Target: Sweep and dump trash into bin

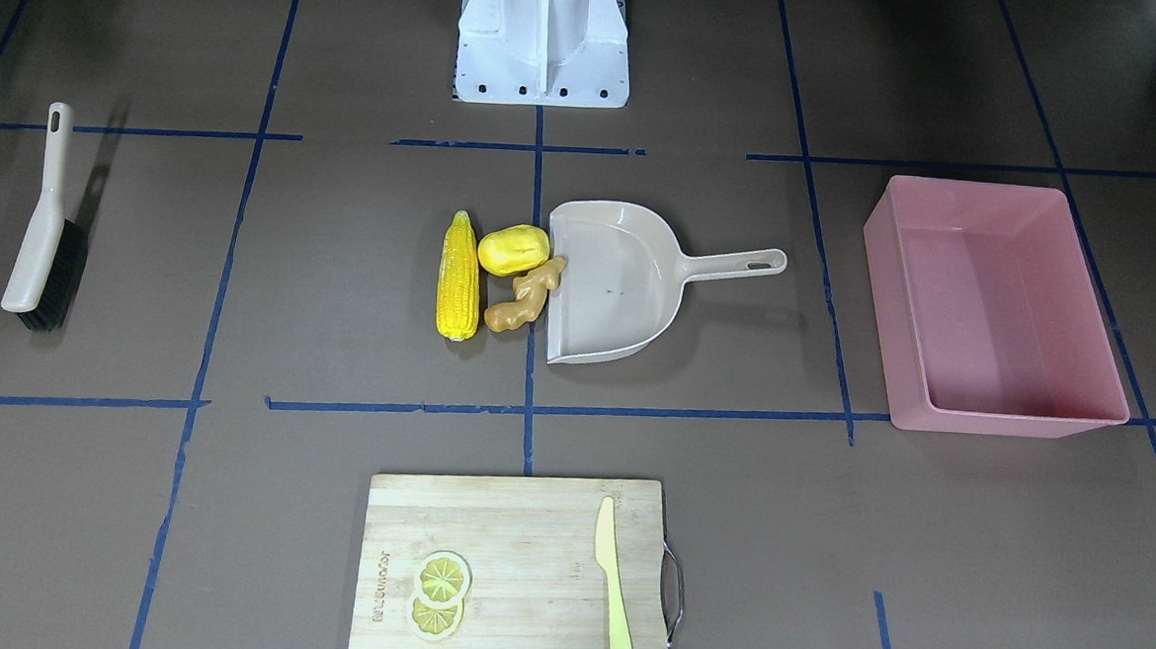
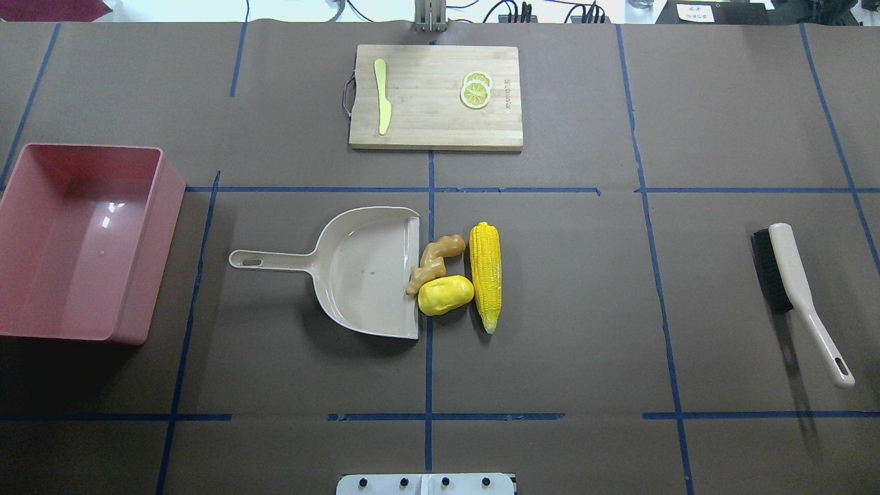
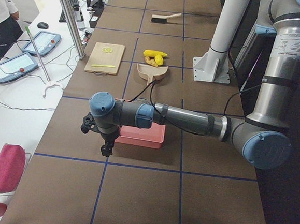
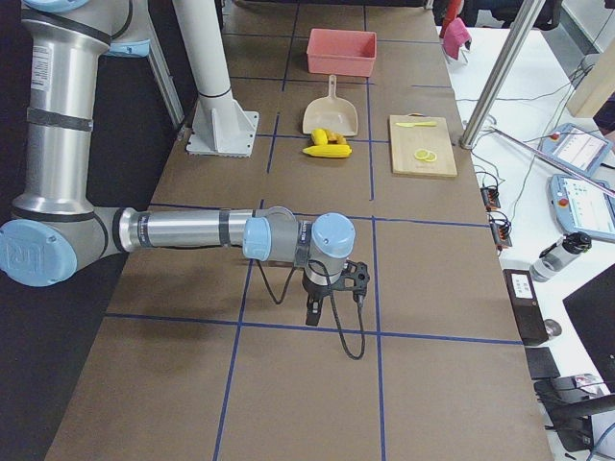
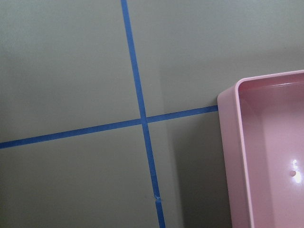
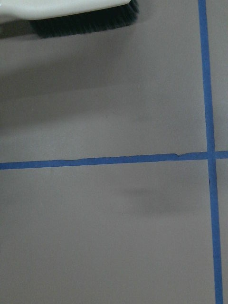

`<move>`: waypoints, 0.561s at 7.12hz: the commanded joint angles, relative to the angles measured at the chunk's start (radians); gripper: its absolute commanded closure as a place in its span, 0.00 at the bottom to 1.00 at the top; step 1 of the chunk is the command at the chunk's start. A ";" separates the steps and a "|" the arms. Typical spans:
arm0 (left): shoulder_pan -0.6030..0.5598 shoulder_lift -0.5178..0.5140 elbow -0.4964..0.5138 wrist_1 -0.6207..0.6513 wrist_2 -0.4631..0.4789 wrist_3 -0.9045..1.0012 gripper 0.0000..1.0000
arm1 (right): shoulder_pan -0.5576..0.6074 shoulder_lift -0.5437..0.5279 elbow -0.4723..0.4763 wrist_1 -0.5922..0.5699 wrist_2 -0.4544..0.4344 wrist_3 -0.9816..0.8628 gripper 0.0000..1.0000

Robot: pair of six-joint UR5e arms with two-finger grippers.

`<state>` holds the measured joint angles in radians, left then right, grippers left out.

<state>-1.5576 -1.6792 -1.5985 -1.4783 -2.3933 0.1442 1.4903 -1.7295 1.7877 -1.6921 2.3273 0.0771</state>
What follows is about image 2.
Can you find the tan toy ginger root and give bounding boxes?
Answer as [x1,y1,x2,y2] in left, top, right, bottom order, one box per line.
[405,234,465,296]

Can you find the yellow toy corn cob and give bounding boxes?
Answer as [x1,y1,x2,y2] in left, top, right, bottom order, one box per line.
[470,222,503,334]

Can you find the beige plastic dustpan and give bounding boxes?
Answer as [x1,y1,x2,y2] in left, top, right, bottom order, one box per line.
[228,206,421,340]

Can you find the beige brush black bristles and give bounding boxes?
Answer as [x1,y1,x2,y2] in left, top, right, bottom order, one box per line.
[751,223,856,389]

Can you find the pink plastic bin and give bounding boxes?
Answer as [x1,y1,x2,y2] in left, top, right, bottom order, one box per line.
[1,143,186,346]

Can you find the yellow plastic knife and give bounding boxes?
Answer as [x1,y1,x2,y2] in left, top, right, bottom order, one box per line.
[373,58,393,137]

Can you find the front toy lemon slice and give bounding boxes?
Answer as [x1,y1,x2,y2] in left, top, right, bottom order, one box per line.
[459,80,492,109]

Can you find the toy lemon slice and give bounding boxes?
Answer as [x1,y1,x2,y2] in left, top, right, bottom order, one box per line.
[459,80,492,109]
[463,70,494,89]

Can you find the wooden cutting board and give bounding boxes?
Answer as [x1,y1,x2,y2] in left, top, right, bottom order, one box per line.
[349,45,524,153]

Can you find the rear toy lemon slice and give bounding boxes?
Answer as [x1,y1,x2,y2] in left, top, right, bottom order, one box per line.
[463,70,494,89]

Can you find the black box with label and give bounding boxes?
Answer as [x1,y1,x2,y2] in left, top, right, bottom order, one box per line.
[655,1,776,25]

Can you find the red folded cloth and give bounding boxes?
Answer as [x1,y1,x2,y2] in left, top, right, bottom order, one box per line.
[1,1,113,22]

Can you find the metal camera pole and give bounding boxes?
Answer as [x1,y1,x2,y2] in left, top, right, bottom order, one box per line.
[414,0,448,32]

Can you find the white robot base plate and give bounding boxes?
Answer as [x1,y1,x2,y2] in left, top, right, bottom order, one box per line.
[335,472,518,494]

